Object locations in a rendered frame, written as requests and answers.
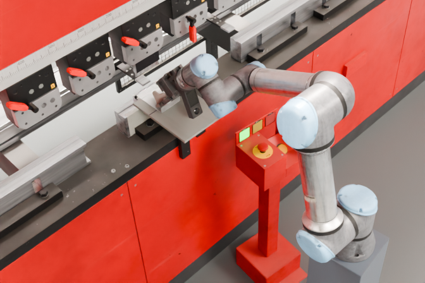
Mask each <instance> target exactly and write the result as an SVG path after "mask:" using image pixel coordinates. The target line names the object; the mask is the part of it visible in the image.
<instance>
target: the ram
mask: <svg viewBox="0 0 425 283"><path fill-rule="evenodd" d="M130 1H132V0H0V71H1V70H3V69H5V68H7V67H9V66H11V65H12V64H15V63H17V62H18V61H20V60H22V59H24V58H26V57H27V56H29V55H31V54H33V53H35V52H37V51H39V50H41V49H43V48H44V47H46V46H48V45H50V44H52V43H53V42H55V41H57V40H59V39H61V38H63V37H65V36H67V35H69V34H70V33H72V32H74V31H76V30H78V29H79V28H82V27H84V26H86V25H87V24H89V23H91V22H93V21H95V20H96V19H98V18H100V17H102V16H104V15H106V14H108V13H110V12H112V11H113V10H115V9H117V8H119V7H120V6H122V5H124V4H126V3H128V2H130ZM163 1H165V0H150V1H148V2H146V3H144V4H142V5H141V6H139V7H137V8H135V9H133V10H131V11H129V12H128V13H126V14H124V15H122V16H120V17H119V18H117V19H115V20H113V21H111V22H109V23H107V24H106V25H104V26H102V27H100V28H98V29H97V30H94V31H93V32H91V33H89V34H87V35H86V36H84V37H82V38H80V39H78V40H76V41H74V42H73V43H71V44H69V45H67V46H66V47H64V48H62V49H60V50H58V51H56V52H54V53H52V54H51V55H49V56H47V57H45V58H44V59H41V60H40V61H38V62H36V63H34V64H32V65H31V66H29V67H27V68H25V69H23V70H21V71H19V72H17V73H16V74H14V75H12V76H11V77H9V78H7V79H5V80H3V81H1V82H0V91H2V90H4V89H5V88H8V87H10V86H11V85H13V84H15V83H16V82H18V81H20V80H22V79H24V78H26V77H27V76H29V75H31V74H33V73H35V72H36V71H38V70H40V69H42V68H44V67H46V66H47V65H49V64H51V63H53V62H55V61H57V60H58V59H60V58H62V57H63V56H65V55H67V54H69V53H71V52H73V51H74V50H76V49H78V48H80V47H81V46H83V45H85V44H87V43H89V42H91V41H92V40H94V39H96V38H98V37H100V36H101V35H104V34H105V33H107V32H109V31H110V30H112V29H114V28H116V27H118V26H120V25H121V24H123V23H125V22H127V21H128V20H131V19H132V18H134V17H136V16H138V15H139V14H141V13H143V12H144V11H147V10H148V9H151V8H152V7H154V6H156V5H157V4H159V3H161V2H163Z"/></svg>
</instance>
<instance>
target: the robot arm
mask: <svg viewBox="0 0 425 283"><path fill-rule="evenodd" d="M217 71H218V62H217V60H216V59H215V58H214V57H213V56H212V55H210V54H206V53H203V54H199V55H198V56H196V57H194V58H193V59H192V60H191V61H190V62H189V63H187V64H186V65H185V66H184V67H183V66H182V64H180V65H178V66H177V67H175V68H174V69H172V70H170V71H169V72H168V73H165V74H164V76H162V78H160V79H159V80H158V81H157V82H156V84H157V85H158V87H159V88H160V89H161V91H162V92H163V93H158V92H156V91H155V90H154V91H153V92H152V94H153V96H154V98H155V100H156V102H157V105H156V107H162V106H164V105H165V104H167V103H168V102H170V101H173V100H175V99H176V98H178V97H179V96H182V99H183V103H184V105H185V108H186V111H187V114H188V117H189V118H190V119H195V118H196V117H197V116H199V115H201V114H202V113H203V111H202V107H201V105H200V102H199V98H198V96H197V92H196V90H195V88H197V90H198V91H199V93H200V94H201V95H202V98H203V99H204V100H205V102H206V104H207V105H208V108H209V109H210V110H211V111H212V113H213V114H214V115H215V117H216V118H218V119H220V118H222V117H224V116H226V115H227V114H229V113H230V112H232V111H234V110H235V109H236V108H237V104H236V101H237V100H238V99H240V98H242V97H243V96H244V95H246V94H247V93H249V92H258V93H266V94H271V95H278V96H283V97H290V98H292V99H290V100H289V101H288V102H287V103H286V104H285V105H284V106H283V107H282V108H281V109H280V110H279V112H278V115H277V119H276V123H277V127H278V131H279V133H280V135H282V136H283V137H282V139H283V140H284V141H285V143H286V144H287V145H289V146H290V147H292V148H293V149H294V150H295V151H297V155H298V160H299V167H300V176H301V180H302V188H303V193H304V201H305V209H306V210H305V211H304V213H303V215H302V224H303V228H302V229H301V230H299V231H298V233H297V234H296V239H297V242H298V244H299V246H300V247H301V248H302V250H303V251H304V252H305V253H306V254H307V255H308V256H309V257H311V258H312V259H313V260H315V261H317V262H320V263H326V262H328V261H329V260H331V259H332V258H334V257H336V258H338V259H340V260H342V261H345V262H350V263H355V262H361V261H364V260H366V259H367V258H369V257H370V256H371V255H372V253H373V251H374V247H375V243H376V240H375V236H374V233H373V225H374V219H375V216H376V212H377V210H378V200H377V198H376V195H375V194H374V193H373V192H372V191H371V190H370V189H369V188H366V187H365V186H362V185H359V184H358V185H355V184H349V185H346V186H344V187H342V188H341V189H340V190H339V192H338V194H337V200H336V195H335V185H334V179H333V168H332V162H331V152H330V147H331V146H332V144H333V143H334V141H335V132H334V126H335V125H336V124H337V123H339V122H340V121H341V120H342V119H344V118H345V117H346V116H348V114H349V113H350V112H351V110H352V108H353V106H354V103H355V92H354V88H353V86H352V84H351V83H350V82H349V80H348V79H347V78H345V77H344V76H343V75H341V74H339V73H335V72H332V71H318V72H316V73H304V72H298V71H287V70H280V69H268V68H266V67H265V65H263V64H261V63H260V62H259V61H253V62H251V63H249V64H246V65H245V66H244V67H243V68H241V69H240V70H238V71H236V72H235V73H234V74H232V75H230V76H229V77H227V78H225V79H224V80H222V81H221V79H220V77H219V76H218V74H217ZM164 92H165V93H164ZM164 98H165V99H164ZM163 99H164V100H163Z"/></svg>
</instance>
